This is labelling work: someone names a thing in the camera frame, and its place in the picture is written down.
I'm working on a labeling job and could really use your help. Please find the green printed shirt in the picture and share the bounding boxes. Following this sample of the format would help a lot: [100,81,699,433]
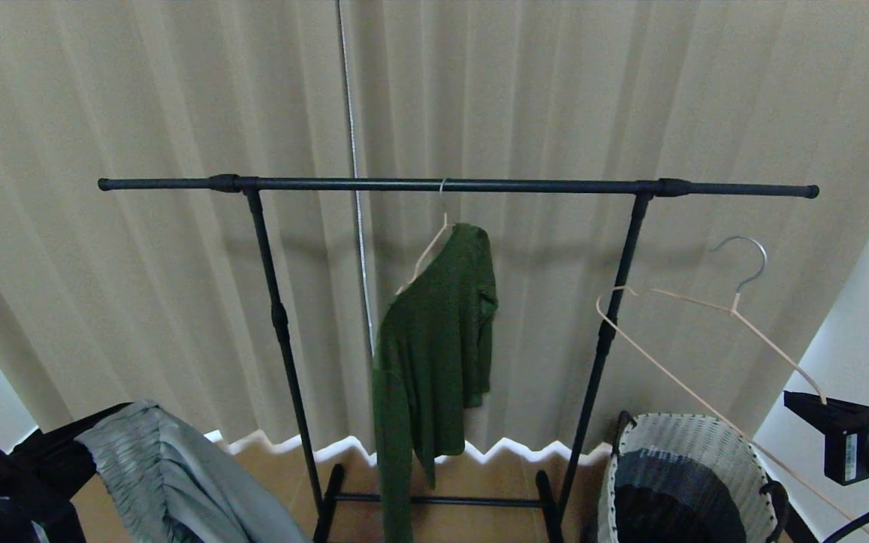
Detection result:
[371,222,499,543]

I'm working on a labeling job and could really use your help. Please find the beige curtain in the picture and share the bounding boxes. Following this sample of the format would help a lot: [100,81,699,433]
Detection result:
[0,0,869,461]

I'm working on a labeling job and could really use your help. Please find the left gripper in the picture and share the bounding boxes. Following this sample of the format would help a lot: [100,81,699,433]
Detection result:
[0,445,87,543]

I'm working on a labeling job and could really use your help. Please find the pale grey shorts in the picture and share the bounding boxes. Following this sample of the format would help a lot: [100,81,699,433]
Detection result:
[75,400,309,543]

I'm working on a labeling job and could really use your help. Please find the pink clothes hanger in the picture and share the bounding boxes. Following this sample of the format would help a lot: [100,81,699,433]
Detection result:
[395,179,454,296]
[595,236,869,543]

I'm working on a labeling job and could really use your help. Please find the white laundry basket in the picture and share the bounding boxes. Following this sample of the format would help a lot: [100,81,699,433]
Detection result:
[599,411,791,543]

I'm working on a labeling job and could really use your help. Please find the black clothes rack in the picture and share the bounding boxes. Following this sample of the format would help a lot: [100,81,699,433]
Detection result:
[97,173,820,543]

